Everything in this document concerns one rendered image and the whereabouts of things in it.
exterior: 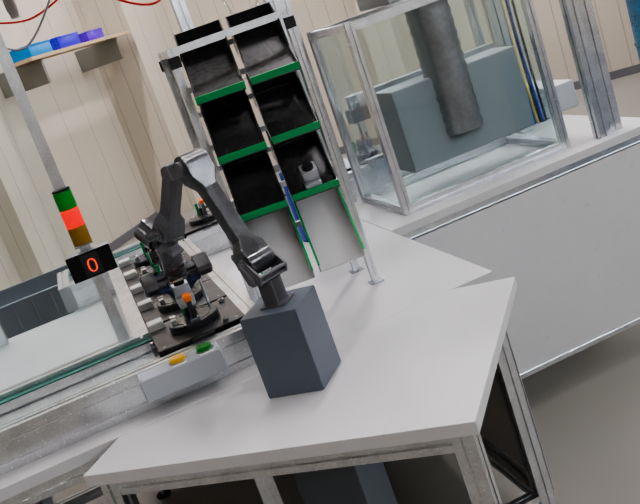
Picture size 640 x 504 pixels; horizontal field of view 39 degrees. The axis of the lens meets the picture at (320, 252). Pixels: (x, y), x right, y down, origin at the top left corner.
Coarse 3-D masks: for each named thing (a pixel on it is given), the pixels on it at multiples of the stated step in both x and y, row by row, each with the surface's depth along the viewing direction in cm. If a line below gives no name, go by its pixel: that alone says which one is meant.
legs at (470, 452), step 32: (384, 448) 174; (416, 448) 173; (448, 448) 170; (480, 448) 170; (160, 480) 195; (192, 480) 192; (224, 480) 189; (320, 480) 207; (352, 480) 204; (384, 480) 217; (480, 480) 170
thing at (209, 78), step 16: (192, 32) 242; (208, 32) 243; (208, 48) 246; (224, 48) 244; (192, 64) 241; (208, 64) 239; (224, 64) 237; (192, 80) 235; (208, 80) 233; (224, 80) 231; (240, 80) 229; (208, 96) 224; (224, 96) 225
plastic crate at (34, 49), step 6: (36, 42) 781; (42, 42) 789; (48, 42) 797; (18, 48) 773; (30, 48) 773; (36, 48) 780; (42, 48) 787; (48, 48) 795; (12, 54) 778; (18, 54) 776; (24, 54) 774; (30, 54) 772; (36, 54) 778; (12, 60) 780; (18, 60) 778
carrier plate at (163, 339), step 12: (228, 300) 250; (228, 312) 239; (240, 312) 236; (216, 324) 233; (228, 324) 231; (156, 336) 240; (168, 336) 237; (180, 336) 233; (192, 336) 230; (156, 348) 233; (168, 348) 227; (180, 348) 228
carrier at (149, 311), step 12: (192, 288) 267; (204, 288) 270; (216, 288) 266; (144, 300) 272; (168, 300) 263; (204, 300) 258; (216, 300) 255; (144, 312) 267; (156, 312) 263; (168, 312) 258; (180, 312) 254
